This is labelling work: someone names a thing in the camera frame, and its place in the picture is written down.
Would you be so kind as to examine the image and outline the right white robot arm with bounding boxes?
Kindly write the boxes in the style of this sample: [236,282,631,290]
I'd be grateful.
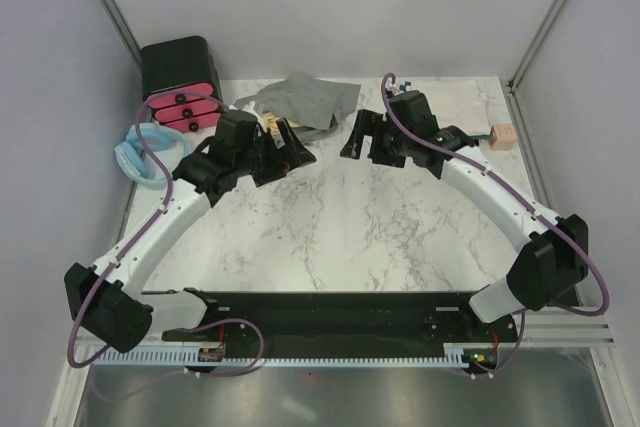
[340,91,588,341]

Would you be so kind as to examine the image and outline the yellow t shirt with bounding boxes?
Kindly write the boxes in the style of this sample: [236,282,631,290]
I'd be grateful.
[262,112,301,130]

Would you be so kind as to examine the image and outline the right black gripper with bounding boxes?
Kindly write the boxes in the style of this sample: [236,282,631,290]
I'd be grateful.
[341,109,414,169]

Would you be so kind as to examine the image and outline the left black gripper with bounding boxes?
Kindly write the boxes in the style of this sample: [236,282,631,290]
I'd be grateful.
[235,119,315,188]

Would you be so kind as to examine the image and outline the pink cube power strip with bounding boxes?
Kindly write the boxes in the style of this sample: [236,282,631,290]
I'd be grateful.
[489,124,518,151]

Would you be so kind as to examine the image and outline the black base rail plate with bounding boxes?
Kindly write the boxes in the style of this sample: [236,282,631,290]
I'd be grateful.
[162,292,517,360]

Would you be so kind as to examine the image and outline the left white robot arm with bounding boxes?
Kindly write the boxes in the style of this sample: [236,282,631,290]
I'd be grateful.
[64,110,316,353]

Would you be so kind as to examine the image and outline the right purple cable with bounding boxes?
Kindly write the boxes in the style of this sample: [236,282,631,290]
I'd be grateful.
[381,72,612,381]

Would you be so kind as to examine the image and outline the black pink drawer box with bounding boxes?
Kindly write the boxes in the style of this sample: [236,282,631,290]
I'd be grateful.
[141,35,222,133]

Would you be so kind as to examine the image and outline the light blue cable duct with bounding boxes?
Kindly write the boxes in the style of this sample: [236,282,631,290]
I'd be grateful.
[92,344,474,367]

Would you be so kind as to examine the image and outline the light blue headphones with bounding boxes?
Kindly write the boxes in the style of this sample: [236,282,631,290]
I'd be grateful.
[114,123,192,190]

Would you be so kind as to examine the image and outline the white blue folded t shirt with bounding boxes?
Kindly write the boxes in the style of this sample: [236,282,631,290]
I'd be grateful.
[399,77,500,135]

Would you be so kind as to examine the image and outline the grey t shirt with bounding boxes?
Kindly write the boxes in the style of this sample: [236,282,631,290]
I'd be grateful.
[234,73,361,141]

